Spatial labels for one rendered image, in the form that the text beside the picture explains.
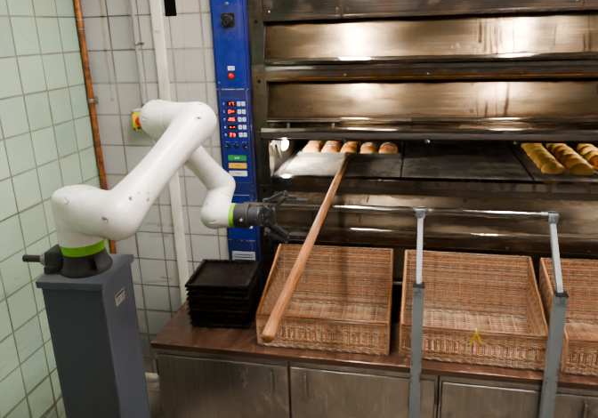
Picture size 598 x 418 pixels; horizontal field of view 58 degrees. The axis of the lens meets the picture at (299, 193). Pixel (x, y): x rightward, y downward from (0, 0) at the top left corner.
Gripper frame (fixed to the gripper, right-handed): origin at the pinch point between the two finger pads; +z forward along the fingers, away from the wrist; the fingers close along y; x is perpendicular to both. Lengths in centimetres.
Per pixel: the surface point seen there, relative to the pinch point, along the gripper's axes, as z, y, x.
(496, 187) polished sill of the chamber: 76, 3, -57
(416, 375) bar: 42, 61, 3
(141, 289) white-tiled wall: -102, 66, -59
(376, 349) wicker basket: 26, 59, -8
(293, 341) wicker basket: -8, 58, -8
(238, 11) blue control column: -37, -74, -56
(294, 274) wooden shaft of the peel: 6.3, -1.1, 49.2
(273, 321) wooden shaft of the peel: 6, -1, 75
